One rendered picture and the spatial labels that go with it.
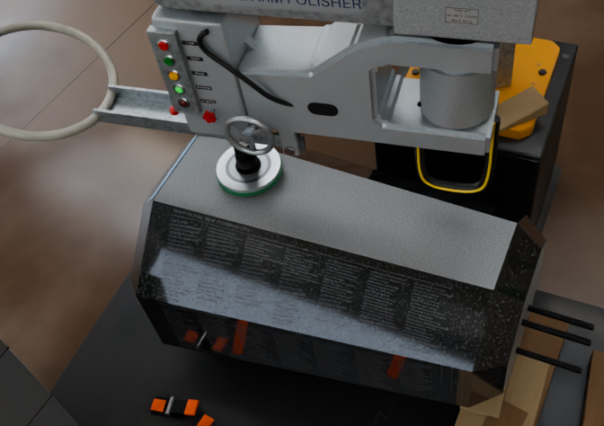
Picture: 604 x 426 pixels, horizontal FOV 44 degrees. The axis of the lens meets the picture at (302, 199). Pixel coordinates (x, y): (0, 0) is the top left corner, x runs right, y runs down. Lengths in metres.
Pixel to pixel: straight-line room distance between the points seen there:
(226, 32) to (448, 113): 0.59
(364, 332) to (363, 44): 0.89
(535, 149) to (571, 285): 0.77
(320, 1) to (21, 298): 2.24
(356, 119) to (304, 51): 0.22
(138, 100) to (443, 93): 1.05
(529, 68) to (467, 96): 0.99
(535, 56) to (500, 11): 1.25
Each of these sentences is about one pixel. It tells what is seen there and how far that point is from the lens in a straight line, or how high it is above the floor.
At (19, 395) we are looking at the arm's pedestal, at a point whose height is 0.54.
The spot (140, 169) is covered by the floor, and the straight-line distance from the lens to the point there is 3.80.
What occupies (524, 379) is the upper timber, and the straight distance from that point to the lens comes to 2.75.
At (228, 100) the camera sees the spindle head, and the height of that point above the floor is 1.28.
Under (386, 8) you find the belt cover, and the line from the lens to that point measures 1.72.
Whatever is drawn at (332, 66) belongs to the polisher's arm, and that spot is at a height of 1.43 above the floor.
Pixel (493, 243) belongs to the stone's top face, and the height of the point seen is 0.82.
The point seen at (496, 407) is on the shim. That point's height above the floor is 0.21.
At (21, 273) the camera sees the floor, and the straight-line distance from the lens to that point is 3.64.
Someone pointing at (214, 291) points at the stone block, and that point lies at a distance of 2.45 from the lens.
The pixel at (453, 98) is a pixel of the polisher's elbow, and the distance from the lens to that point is 1.88.
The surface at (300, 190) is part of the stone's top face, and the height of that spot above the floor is 0.82.
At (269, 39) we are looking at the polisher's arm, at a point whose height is 1.39.
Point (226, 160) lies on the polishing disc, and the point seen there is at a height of 0.88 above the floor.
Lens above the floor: 2.66
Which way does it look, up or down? 50 degrees down
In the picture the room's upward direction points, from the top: 12 degrees counter-clockwise
